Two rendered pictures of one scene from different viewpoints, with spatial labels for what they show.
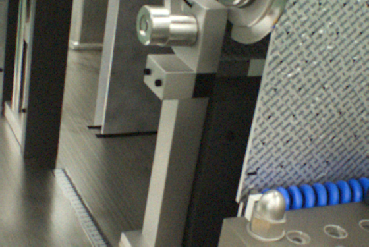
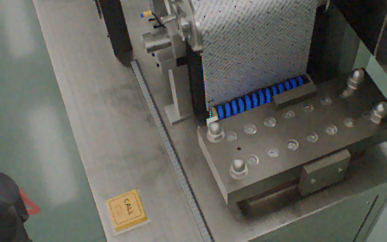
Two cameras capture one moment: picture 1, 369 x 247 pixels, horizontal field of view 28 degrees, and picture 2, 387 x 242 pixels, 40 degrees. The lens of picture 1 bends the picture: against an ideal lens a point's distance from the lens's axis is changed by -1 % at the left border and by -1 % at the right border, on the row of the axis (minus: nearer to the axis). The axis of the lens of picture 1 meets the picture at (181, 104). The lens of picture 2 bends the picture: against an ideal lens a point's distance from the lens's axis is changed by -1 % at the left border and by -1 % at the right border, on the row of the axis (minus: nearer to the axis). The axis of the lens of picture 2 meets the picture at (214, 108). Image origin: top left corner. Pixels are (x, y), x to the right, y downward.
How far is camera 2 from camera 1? 0.61 m
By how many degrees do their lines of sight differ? 34
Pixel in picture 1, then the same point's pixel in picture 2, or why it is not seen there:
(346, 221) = (257, 120)
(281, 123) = (219, 81)
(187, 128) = (180, 75)
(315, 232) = (240, 130)
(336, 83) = (245, 60)
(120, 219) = (165, 93)
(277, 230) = (218, 137)
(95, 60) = not seen: outside the picture
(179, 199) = (186, 98)
